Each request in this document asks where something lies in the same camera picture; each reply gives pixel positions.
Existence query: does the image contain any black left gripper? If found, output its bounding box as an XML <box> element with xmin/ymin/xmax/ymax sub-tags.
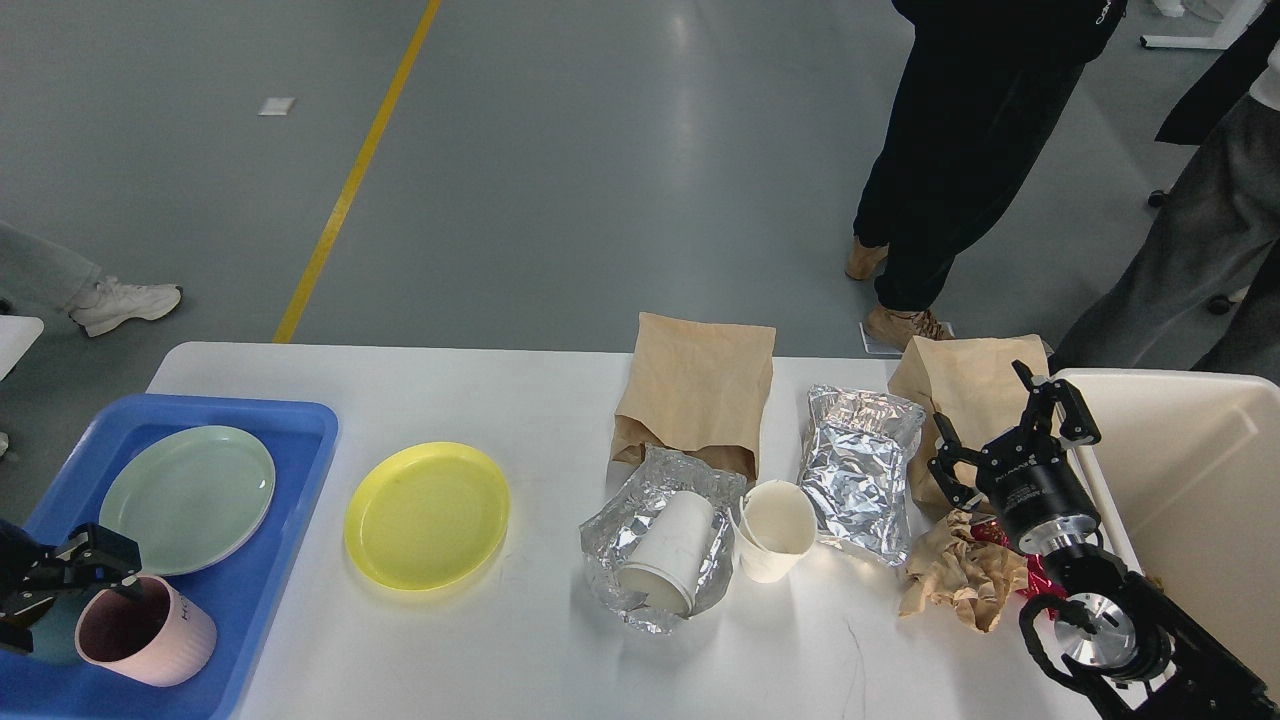
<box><xmin>1</xmin><ymin>520</ymin><xmax>143</xmax><ymax>656</ymax></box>

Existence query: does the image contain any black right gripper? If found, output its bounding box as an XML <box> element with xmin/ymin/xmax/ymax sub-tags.
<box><xmin>927</xmin><ymin>360</ymin><xmax>1102</xmax><ymax>556</ymax></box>

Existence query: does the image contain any pink mug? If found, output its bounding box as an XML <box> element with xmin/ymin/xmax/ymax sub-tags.
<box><xmin>73</xmin><ymin>574</ymin><xmax>218</xmax><ymax>687</ymax></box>

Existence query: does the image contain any yellow plastic plate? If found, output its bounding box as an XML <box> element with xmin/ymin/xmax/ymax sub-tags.
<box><xmin>343</xmin><ymin>442</ymin><xmax>511</xmax><ymax>592</ymax></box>

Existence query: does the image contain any teal green mug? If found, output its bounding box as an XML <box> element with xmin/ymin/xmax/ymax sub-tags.
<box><xmin>28</xmin><ymin>591</ymin><xmax>93</xmax><ymax>666</ymax></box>

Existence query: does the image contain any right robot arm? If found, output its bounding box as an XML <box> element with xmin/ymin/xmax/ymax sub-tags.
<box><xmin>928</xmin><ymin>360</ymin><xmax>1277</xmax><ymax>719</ymax></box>

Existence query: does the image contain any brown paper bag right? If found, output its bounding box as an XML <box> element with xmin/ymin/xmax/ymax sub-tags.
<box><xmin>888</xmin><ymin>334</ymin><xmax>1048</xmax><ymax>520</ymax></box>

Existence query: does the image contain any brown paper bag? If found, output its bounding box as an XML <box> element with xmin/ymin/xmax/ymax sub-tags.
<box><xmin>888</xmin><ymin>334</ymin><xmax>1048</xmax><ymax>520</ymax></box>
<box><xmin>611</xmin><ymin>313</ymin><xmax>776</xmax><ymax>484</ymax></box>

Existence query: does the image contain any red wrapper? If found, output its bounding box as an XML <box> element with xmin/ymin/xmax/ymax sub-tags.
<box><xmin>970</xmin><ymin>514</ymin><xmax>1068</xmax><ymax>600</ymax></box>

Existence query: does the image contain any crumpled brown paper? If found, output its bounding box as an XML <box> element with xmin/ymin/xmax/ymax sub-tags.
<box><xmin>899</xmin><ymin>509</ymin><xmax>1029</xmax><ymax>634</ymax></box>

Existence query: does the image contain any pale green plate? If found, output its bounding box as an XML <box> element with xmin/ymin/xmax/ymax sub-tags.
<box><xmin>99</xmin><ymin>425</ymin><xmax>276</xmax><ymax>577</ymax></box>

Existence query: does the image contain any cream plastic bin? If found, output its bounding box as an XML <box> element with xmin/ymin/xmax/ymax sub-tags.
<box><xmin>1062</xmin><ymin>369</ymin><xmax>1279</xmax><ymax>694</ymax></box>

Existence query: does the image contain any silver foil bag right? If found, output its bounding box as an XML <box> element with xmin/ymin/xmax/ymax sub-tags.
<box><xmin>797</xmin><ymin>384</ymin><xmax>925</xmax><ymax>568</ymax></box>

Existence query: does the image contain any blue plastic tray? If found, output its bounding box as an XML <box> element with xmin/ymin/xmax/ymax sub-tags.
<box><xmin>1</xmin><ymin>395</ymin><xmax>339</xmax><ymax>719</ymax></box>

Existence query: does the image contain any person in grey trousers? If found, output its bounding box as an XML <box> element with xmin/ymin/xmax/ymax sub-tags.
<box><xmin>1050</xmin><ymin>3</ymin><xmax>1279</xmax><ymax>380</ymax></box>

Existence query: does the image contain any white paper cup upright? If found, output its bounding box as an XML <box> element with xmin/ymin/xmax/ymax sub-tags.
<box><xmin>730</xmin><ymin>480</ymin><xmax>817</xmax><ymax>584</ymax></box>

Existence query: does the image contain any white side table corner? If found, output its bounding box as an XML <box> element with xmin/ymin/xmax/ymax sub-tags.
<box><xmin>0</xmin><ymin>315</ymin><xmax>45</xmax><ymax>379</ymax></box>

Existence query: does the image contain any person with white sneaker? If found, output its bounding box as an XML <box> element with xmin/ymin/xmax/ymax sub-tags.
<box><xmin>1</xmin><ymin>223</ymin><xmax>183</xmax><ymax>338</ymax></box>

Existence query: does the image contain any brown paper bag middle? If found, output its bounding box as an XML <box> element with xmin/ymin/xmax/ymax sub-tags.
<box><xmin>611</xmin><ymin>313</ymin><xmax>776</xmax><ymax>484</ymax></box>

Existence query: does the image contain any white paper cup lying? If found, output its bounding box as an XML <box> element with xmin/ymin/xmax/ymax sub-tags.
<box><xmin>617</xmin><ymin>489</ymin><xmax>714</xmax><ymax>618</ymax></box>

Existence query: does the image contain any person in black clothes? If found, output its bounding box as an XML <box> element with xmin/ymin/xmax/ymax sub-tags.
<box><xmin>846</xmin><ymin>1</ymin><xmax>1126</xmax><ymax>351</ymax></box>

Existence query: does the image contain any white furniture base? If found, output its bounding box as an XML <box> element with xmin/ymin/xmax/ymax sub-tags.
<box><xmin>1132</xmin><ymin>1</ymin><xmax>1267</xmax><ymax>51</ymax></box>

